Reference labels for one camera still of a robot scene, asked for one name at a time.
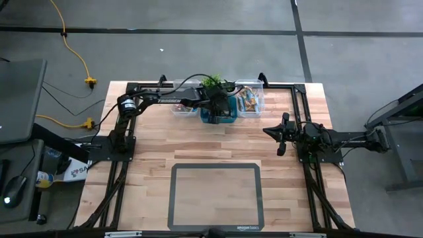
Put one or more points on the grey laptop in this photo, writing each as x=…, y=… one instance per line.
x=20, y=99

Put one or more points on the black metal table frame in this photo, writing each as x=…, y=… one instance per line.
x=148, y=85

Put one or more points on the succulent in white pot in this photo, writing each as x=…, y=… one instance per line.
x=231, y=88

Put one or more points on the white printed box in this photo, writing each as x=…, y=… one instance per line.
x=77, y=172

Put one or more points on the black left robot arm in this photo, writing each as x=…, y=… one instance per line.
x=172, y=99

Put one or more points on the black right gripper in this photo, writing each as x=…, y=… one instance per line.
x=291, y=137

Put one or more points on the teal plastic bin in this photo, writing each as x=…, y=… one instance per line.
x=202, y=119

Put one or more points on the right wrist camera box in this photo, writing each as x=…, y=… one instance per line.
x=291, y=126

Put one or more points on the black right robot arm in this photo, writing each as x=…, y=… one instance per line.
x=347, y=140

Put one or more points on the black computer mouse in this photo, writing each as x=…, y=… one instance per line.
x=15, y=190

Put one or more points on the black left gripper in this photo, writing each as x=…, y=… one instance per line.
x=219, y=102

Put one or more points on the clear plastic bin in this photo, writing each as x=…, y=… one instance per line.
x=261, y=86
x=175, y=112

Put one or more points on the yellow white bottle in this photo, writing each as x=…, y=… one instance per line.
x=44, y=180

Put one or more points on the dark grey desk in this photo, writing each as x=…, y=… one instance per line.
x=20, y=215

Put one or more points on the brown silicone baking mat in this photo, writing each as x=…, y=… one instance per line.
x=218, y=198

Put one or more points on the orange Chewy granola bar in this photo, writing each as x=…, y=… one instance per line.
x=249, y=103
x=256, y=100
x=244, y=91

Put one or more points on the black metal stand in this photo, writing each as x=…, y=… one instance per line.
x=406, y=186

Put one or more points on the silver metal bracket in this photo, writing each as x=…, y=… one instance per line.
x=123, y=234
x=307, y=235

